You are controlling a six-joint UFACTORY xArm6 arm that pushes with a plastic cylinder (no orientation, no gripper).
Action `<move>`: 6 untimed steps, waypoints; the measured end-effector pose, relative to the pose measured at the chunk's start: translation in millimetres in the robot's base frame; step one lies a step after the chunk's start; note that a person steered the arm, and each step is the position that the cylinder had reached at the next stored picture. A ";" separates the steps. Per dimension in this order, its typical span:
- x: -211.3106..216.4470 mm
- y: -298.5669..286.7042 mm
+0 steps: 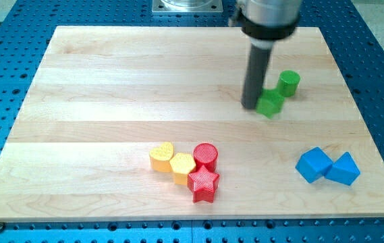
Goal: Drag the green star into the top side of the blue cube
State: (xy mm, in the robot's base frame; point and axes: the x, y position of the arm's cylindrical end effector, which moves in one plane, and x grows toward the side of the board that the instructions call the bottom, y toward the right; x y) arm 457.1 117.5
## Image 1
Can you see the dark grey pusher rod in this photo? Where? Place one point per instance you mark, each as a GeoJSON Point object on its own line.
{"type": "Point", "coordinates": [256, 70]}

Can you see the green star block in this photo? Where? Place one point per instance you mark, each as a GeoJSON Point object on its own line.
{"type": "Point", "coordinates": [269, 103]}

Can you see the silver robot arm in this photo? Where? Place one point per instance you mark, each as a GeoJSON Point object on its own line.
{"type": "Point", "coordinates": [264, 22]}

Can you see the blue cube block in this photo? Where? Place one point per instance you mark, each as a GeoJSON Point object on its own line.
{"type": "Point", "coordinates": [313, 164]}

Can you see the red star block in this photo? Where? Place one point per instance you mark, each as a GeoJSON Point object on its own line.
{"type": "Point", "coordinates": [203, 185]}

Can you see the green cylinder block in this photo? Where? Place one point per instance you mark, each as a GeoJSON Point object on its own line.
{"type": "Point", "coordinates": [288, 82]}

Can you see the red cylinder block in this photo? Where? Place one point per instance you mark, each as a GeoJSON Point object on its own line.
{"type": "Point", "coordinates": [206, 155]}

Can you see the yellow hexagon block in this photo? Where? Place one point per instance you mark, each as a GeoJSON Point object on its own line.
{"type": "Point", "coordinates": [181, 165]}

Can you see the yellow heart block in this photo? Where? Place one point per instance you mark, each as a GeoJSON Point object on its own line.
{"type": "Point", "coordinates": [160, 157]}

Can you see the blue triangular block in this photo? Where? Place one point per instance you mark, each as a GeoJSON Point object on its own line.
{"type": "Point", "coordinates": [344, 170]}

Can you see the light wooden board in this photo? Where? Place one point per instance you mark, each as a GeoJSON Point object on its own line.
{"type": "Point", "coordinates": [104, 96]}

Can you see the blue perforated metal table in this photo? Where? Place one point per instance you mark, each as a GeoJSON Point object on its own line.
{"type": "Point", "coordinates": [353, 30]}

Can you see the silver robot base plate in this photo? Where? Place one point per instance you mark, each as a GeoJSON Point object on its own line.
{"type": "Point", "coordinates": [187, 6]}

